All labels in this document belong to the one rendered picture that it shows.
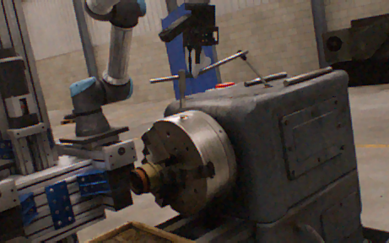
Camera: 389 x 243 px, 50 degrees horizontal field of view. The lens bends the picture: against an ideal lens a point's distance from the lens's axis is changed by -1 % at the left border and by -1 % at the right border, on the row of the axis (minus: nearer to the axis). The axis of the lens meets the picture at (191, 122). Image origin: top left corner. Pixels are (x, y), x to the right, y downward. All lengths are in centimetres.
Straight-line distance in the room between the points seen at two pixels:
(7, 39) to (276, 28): 1076
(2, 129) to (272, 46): 1093
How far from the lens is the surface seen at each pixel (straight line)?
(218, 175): 123
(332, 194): 161
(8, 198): 153
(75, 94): 179
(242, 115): 125
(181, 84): 124
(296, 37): 1200
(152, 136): 131
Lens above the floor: 142
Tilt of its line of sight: 9 degrees down
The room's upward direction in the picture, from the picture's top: 11 degrees counter-clockwise
